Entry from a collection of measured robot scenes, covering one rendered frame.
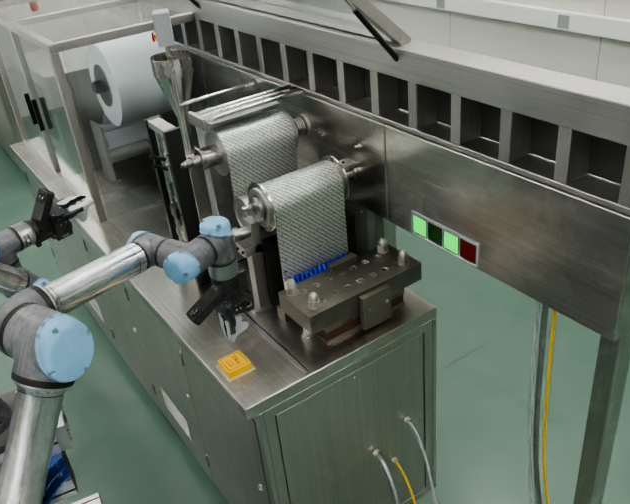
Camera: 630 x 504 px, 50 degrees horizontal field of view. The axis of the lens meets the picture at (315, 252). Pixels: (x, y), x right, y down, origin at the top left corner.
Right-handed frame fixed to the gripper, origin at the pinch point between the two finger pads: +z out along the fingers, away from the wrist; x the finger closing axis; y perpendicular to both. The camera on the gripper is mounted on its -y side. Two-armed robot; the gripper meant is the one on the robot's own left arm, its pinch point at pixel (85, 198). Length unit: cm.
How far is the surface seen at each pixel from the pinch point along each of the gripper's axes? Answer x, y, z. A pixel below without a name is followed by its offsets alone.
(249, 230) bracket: 53, -2, 17
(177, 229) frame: 18.3, 13.9, 19.3
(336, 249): 69, 9, 37
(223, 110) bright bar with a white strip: 28, -26, 34
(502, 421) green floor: 115, 109, 97
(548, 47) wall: 29, 27, 307
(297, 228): 64, -3, 25
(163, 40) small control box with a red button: 1, -40, 37
